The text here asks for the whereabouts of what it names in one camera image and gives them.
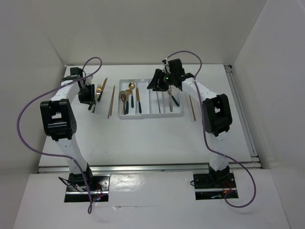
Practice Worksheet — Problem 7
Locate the gold spoon green handle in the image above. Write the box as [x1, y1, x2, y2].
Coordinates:
[128, 82, 135, 108]
[125, 89, 131, 114]

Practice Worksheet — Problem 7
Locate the metal chopstick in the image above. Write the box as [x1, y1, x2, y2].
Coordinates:
[156, 91, 161, 113]

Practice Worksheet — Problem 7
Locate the gold knife green handle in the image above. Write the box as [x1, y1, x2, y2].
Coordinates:
[136, 87, 142, 114]
[97, 78, 108, 102]

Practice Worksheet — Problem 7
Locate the brown chopstick pair left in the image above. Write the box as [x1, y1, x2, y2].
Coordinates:
[107, 85, 115, 119]

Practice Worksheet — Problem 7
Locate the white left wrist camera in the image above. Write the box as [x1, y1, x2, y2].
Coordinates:
[83, 76, 93, 86]

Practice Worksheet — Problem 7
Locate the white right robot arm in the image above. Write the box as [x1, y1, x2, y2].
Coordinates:
[147, 59, 233, 188]

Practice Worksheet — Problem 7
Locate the aluminium rail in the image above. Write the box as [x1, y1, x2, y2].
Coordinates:
[38, 162, 263, 174]

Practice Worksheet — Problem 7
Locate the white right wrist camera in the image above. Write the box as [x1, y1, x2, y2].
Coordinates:
[162, 58, 171, 74]

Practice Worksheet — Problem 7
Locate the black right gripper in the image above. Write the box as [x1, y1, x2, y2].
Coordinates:
[147, 68, 175, 92]

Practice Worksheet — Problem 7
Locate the white cutlery tray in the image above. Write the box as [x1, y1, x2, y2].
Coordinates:
[118, 79, 183, 120]

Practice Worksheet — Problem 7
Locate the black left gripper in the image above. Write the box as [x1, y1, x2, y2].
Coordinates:
[77, 83, 96, 105]

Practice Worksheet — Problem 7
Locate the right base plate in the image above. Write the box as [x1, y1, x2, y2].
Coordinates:
[190, 173, 239, 200]

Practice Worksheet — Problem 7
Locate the brown chopstick right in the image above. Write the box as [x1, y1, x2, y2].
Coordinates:
[189, 95, 196, 122]

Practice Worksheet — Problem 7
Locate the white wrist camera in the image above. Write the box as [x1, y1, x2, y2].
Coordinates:
[83, 76, 93, 86]
[162, 58, 171, 74]

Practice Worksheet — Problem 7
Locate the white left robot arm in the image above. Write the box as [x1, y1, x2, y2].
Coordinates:
[40, 67, 96, 190]

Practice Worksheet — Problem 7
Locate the gold fork green handle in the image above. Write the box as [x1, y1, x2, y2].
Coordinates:
[171, 94, 180, 107]
[88, 84, 102, 111]

